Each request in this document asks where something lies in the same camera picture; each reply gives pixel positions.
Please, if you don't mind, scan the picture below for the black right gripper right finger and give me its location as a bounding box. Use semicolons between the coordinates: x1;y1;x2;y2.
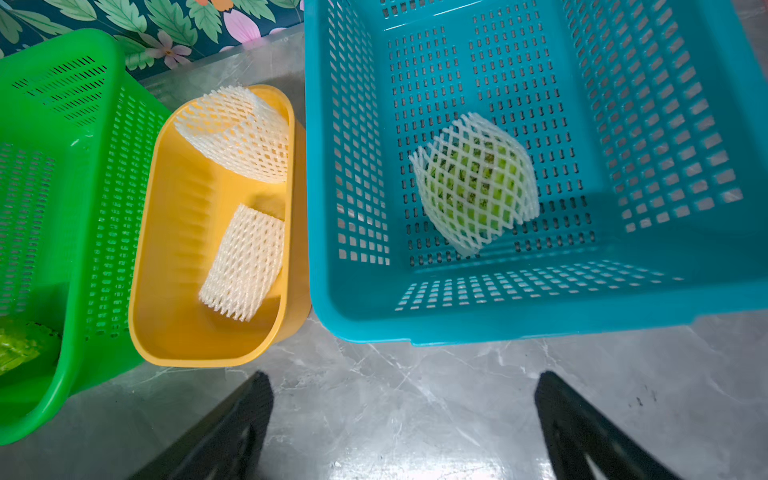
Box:
534;371;678;479

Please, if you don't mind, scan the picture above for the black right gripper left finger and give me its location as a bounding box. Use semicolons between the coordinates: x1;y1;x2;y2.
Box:
131;371;274;479

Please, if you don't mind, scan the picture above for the green custard apple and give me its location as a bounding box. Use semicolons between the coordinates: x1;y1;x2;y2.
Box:
422;134;529;238
1;316;61;375

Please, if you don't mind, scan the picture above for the white foam net middle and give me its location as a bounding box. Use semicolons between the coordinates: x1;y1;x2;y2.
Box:
198;204;285;322

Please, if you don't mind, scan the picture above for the yellow plastic tub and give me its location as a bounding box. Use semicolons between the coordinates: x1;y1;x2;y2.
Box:
128;85;312;368

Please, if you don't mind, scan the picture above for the teal plastic basket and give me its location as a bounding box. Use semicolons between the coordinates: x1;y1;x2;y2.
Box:
304;1;767;345

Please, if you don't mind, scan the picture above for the green plastic basket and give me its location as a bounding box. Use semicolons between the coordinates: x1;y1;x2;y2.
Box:
1;29;170;445

